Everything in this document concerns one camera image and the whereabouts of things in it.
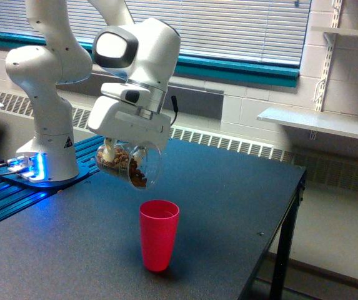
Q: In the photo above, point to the white upper wall shelf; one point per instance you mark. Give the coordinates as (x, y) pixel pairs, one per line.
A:
(344, 30)

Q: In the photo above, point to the blue slotted aluminium plate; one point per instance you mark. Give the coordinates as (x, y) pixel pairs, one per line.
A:
(15, 198)

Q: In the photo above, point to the white shelf bracket rail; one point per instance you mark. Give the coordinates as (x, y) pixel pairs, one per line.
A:
(330, 38)

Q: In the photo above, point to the clear cup with nuts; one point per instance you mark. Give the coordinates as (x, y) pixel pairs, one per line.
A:
(124, 166)

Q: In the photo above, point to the red plastic cup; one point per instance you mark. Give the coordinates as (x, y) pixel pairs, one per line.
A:
(158, 221)

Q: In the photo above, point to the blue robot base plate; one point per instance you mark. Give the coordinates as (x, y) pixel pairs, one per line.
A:
(83, 173)

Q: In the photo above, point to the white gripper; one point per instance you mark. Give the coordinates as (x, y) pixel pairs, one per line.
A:
(131, 113)

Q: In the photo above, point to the teal window sill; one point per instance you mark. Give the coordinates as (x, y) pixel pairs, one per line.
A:
(197, 66)

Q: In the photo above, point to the white lower wall shelf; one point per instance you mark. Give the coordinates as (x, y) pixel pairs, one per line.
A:
(322, 122)

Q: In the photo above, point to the white wall shelf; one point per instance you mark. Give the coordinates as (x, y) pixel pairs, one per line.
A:
(344, 30)
(322, 122)

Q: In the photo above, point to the white baseboard radiator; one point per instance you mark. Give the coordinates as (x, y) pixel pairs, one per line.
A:
(321, 169)

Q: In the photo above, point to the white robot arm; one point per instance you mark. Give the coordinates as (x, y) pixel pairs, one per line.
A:
(143, 55)

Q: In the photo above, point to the black table leg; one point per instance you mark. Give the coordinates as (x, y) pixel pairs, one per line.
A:
(284, 247)

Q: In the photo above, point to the white window blinds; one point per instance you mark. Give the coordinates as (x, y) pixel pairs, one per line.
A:
(260, 31)

